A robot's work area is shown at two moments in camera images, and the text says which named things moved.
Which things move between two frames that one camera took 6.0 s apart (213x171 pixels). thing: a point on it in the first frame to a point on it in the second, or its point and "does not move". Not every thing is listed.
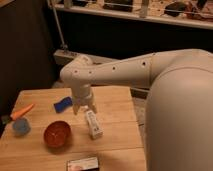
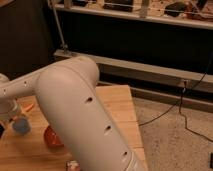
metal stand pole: [63, 45] does not move
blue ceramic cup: [21, 127] does not move
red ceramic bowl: [57, 135] does not move
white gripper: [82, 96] to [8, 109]
